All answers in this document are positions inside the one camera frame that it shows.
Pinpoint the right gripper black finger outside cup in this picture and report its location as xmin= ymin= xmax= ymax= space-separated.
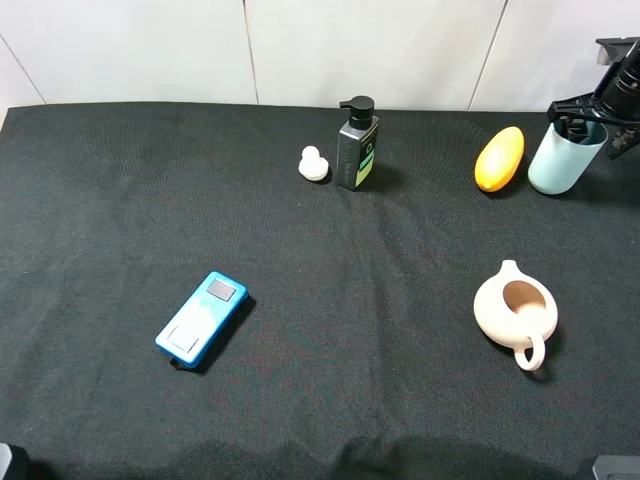
xmin=605 ymin=125 xmax=640 ymax=160

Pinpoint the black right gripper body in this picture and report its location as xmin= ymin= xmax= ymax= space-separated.
xmin=547 ymin=37 xmax=639 ymax=128

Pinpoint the right gripper black finger inside cup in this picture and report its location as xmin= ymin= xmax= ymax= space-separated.
xmin=563 ymin=118 xmax=590 ymax=144

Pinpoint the teal plastic cup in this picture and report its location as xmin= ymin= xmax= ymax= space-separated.
xmin=528 ymin=120 xmax=608 ymax=195

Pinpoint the grey object bottom right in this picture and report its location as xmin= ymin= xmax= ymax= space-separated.
xmin=592 ymin=456 xmax=640 ymax=480

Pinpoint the orange yellow mango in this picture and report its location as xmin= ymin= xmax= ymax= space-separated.
xmin=474 ymin=126 xmax=525 ymax=193

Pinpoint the beige ceramic teapot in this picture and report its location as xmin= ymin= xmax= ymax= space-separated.
xmin=473 ymin=260 xmax=558 ymax=372

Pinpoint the black pump soap bottle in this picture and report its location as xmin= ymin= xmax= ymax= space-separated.
xmin=336 ymin=95 xmax=379 ymax=191

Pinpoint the small white duck figure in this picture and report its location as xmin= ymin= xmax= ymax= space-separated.
xmin=298 ymin=145 xmax=329 ymax=182

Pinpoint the blue rectangular device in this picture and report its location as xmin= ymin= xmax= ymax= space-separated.
xmin=154 ymin=271 xmax=249 ymax=369

